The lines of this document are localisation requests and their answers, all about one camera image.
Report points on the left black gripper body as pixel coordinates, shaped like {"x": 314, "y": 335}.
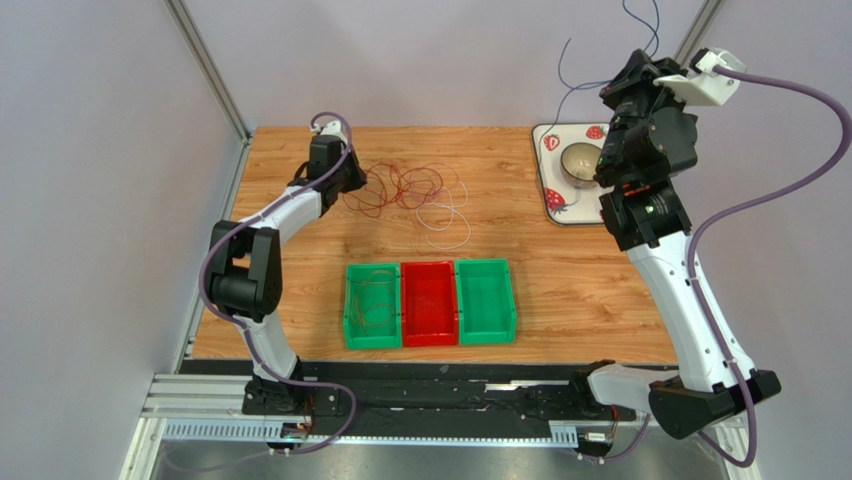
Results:
{"x": 348, "y": 178}

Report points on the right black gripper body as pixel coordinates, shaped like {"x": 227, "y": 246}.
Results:
{"x": 625, "y": 159}

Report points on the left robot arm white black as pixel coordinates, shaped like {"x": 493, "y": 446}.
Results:
{"x": 242, "y": 278}

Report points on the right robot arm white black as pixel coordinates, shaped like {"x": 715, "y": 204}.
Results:
{"x": 651, "y": 138}

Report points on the grey ceramic bowl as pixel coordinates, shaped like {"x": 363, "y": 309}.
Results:
{"x": 578, "y": 163}

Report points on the strawberry pattern white tray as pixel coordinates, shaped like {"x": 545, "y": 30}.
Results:
{"x": 566, "y": 205}

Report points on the red plastic bin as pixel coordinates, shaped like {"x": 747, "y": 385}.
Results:
{"x": 429, "y": 304}

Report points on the left green plastic bin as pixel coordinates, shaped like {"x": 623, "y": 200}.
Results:
{"x": 372, "y": 306}

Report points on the green plastic bin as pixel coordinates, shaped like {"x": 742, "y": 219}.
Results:
{"x": 372, "y": 306}
{"x": 486, "y": 303}

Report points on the right green plastic bin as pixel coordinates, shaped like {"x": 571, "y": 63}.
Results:
{"x": 486, "y": 303}

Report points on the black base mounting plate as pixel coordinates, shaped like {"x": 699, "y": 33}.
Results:
{"x": 437, "y": 400}

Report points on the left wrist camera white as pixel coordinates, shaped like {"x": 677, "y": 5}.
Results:
{"x": 334, "y": 128}

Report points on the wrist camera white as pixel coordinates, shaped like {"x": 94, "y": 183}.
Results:
{"x": 702, "y": 86}
{"x": 334, "y": 128}

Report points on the right aluminium frame post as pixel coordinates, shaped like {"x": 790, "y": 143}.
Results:
{"x": 700, "y": 26}

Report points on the aluminium frame post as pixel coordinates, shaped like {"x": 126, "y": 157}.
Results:
{"x": 191, "y": 33}
{"x": 700, "y": 26}

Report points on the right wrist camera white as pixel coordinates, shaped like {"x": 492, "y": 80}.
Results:
{"x": 702, "y": 86}

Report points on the left aluminium frame post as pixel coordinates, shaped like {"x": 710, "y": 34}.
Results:
{"x": 191, "y": 33}

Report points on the aluminium rail front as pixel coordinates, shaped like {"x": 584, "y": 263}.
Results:
{"x": 200, "y": 407}

